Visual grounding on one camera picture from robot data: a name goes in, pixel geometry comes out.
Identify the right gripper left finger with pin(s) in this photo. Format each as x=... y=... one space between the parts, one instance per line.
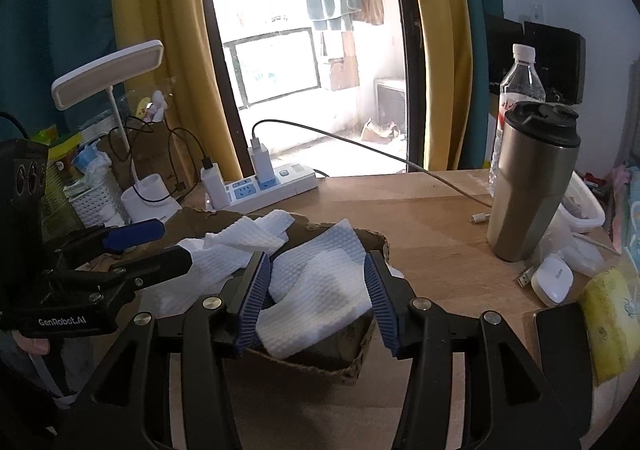
x=214 y=328

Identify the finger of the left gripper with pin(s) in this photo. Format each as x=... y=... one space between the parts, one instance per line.
x=98 y=240
x=167 y=264

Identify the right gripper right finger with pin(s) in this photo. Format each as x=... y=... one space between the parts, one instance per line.
x=509 y=404

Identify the white cloth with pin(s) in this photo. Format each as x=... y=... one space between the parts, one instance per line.
x=215 y=257
x=318 y=289

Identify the person's left hand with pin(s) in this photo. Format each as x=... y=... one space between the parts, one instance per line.
x=33 y=346

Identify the white plastic basket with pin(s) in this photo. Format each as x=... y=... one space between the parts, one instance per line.
x=99 y=204

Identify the green food package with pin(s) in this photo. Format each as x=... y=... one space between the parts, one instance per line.
x=58 y=215

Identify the black smartphone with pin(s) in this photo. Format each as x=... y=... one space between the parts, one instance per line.
x=565 y=359

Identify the small white round device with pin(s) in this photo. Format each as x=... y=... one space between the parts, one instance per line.
x=552 y=280

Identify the yellow tissue pack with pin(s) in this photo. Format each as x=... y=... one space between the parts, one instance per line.
x=610 y=303

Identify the white power strip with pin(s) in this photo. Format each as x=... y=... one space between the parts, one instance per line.
x=248 y=195

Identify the white lidded container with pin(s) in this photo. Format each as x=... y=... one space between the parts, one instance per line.
x=580 y=208

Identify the steel travel tumbler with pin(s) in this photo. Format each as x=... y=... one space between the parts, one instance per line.
x=538 y=155

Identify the clear water bottle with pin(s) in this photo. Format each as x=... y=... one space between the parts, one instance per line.
x=521 y=83

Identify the black monitor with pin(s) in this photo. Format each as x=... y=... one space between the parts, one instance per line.
x=560 y=56

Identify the white charger with black cable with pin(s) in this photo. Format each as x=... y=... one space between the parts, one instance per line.
x=158 y=166

